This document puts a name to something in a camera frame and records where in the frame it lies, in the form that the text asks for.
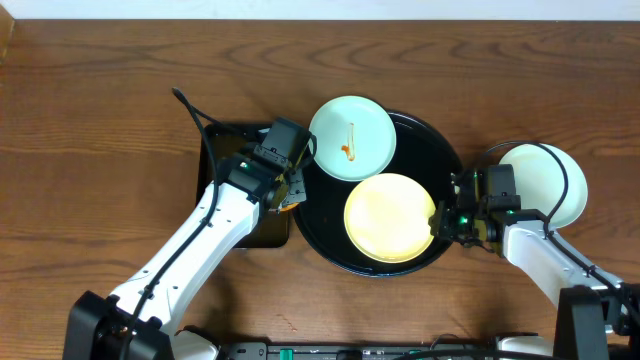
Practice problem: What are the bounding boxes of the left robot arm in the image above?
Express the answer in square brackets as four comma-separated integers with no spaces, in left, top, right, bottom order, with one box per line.
[63,146,313,359]

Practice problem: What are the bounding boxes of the light blue plate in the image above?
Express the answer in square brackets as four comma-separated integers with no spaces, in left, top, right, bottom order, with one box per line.
[310,96,397,182]
[500,144,588,228]

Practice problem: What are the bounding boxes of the rectangular black water tray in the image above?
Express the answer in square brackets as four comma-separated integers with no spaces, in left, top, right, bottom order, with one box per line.
[196,123,289,249]

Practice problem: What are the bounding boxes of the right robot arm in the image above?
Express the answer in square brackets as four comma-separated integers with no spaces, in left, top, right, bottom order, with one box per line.
[429,165,639,359]

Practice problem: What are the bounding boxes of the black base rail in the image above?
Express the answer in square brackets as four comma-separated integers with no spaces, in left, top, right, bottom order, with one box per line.
[220,340,501,360]

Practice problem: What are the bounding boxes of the orange green sponge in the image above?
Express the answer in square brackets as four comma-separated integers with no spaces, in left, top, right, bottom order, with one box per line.
[276,201,299,213]

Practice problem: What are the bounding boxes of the round black tray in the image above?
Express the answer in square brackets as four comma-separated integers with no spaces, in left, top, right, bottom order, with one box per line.
[293,111,462,277]

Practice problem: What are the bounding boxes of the yellow plate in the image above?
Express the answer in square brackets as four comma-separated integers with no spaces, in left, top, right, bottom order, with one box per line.
[343,173,436,264]

